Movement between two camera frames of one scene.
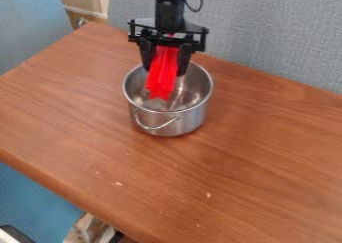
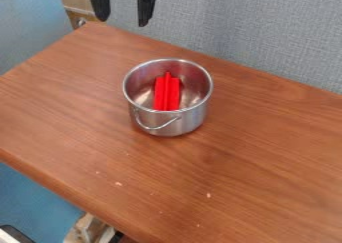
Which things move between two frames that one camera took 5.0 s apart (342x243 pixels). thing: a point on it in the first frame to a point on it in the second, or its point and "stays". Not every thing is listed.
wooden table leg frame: (89, 230) stays
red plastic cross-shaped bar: (161, 72) to (165, 93)
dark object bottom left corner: (10, 235) stays
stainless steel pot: (177, 116) stays
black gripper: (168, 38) to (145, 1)
